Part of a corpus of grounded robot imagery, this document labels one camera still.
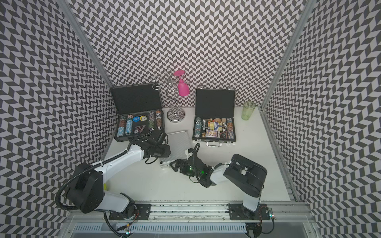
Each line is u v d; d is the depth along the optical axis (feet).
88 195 1.35
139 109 3.56
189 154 2.64
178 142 3.12
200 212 2.46
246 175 1.55
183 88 3.36
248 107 3.44
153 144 2.20
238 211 2.41
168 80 3.43
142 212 2.38
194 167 2.15
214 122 3.43
